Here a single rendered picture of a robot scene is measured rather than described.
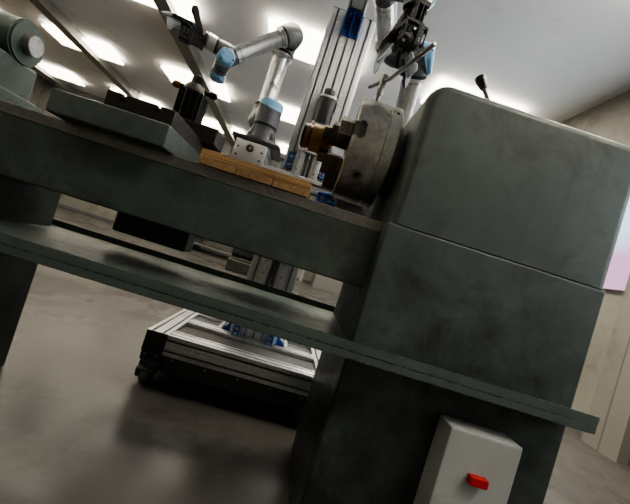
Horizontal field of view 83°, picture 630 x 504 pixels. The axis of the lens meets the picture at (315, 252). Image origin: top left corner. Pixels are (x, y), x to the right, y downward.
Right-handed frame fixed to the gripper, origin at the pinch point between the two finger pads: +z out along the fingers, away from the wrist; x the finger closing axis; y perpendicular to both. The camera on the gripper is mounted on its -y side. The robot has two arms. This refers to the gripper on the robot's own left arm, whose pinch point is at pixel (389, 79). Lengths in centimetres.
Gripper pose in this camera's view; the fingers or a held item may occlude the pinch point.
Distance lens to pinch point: 119.6
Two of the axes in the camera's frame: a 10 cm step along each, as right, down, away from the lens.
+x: 9.1, 2.3, 3.5
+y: 2.9, 2.5, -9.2
